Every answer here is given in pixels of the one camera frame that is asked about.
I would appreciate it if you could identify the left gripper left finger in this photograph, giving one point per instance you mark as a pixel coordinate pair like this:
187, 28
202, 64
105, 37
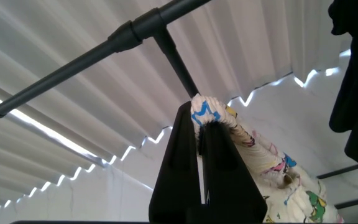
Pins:
176, 174

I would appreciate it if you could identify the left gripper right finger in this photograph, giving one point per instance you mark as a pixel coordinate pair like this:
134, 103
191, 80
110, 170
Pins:
225, 180

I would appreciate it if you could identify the cream printed garment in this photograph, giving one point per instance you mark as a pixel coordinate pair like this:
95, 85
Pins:
291, 193

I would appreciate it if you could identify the black clothes rack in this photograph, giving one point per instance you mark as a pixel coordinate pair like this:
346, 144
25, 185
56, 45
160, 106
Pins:
73, 63

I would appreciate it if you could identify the white curtain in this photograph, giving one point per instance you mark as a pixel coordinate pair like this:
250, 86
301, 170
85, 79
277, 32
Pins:
228, 46

